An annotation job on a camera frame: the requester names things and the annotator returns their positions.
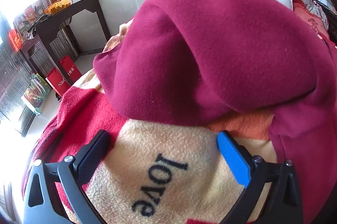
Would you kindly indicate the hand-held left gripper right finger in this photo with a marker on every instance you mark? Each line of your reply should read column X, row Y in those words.
column 233, row 158

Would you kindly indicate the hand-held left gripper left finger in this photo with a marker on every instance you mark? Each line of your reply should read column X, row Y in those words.
column 90, row 160

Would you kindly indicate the maroon sweater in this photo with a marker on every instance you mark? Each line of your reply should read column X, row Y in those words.
column 205, row 55

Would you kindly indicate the printed fleece blanket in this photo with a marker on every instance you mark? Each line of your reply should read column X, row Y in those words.
column 163, row 147

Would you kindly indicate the red gift bag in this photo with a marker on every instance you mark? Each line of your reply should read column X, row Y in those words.
column 56, row 83
column 69, row 68

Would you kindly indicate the colourful printed shopping bag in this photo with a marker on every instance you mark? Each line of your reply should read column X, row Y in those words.
column 35, row 95

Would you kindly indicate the red box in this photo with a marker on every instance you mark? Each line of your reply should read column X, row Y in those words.
column 15, row 41

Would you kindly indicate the dark wooden table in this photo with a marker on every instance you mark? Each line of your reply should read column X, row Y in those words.
column 79, row 7

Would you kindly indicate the red heart cushion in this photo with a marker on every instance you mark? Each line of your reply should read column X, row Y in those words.
column 312, row 22

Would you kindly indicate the printed gift boxes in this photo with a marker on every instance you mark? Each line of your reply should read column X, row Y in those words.
column 31, row 14

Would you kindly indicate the yellow plastic basket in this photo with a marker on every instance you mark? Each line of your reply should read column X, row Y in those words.
column 59, row 6

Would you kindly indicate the dark carved bed frame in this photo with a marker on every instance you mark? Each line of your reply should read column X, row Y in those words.
column 330, row 16

